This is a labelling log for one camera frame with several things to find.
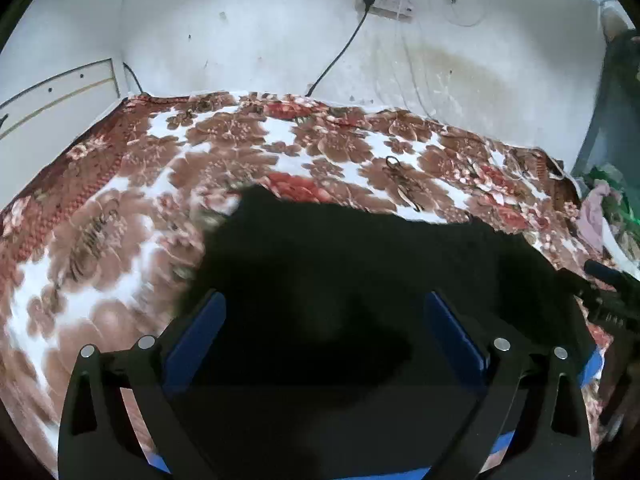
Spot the black power cable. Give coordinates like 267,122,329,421
304,0,377,98

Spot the white wall power strip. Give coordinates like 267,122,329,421
357,0,414,21

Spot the pink cloth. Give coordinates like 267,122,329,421
576,179,611,254

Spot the white wooden headboard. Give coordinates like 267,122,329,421
0,58,120,206

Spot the hanging blue denim garment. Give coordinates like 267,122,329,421
573,29,639,188

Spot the floral brown red bed blanket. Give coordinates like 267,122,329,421
1,92,592,472

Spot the white sock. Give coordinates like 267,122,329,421
602,219,639,280

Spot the blue and black hooded jacket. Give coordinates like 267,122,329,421
171,185,594,479

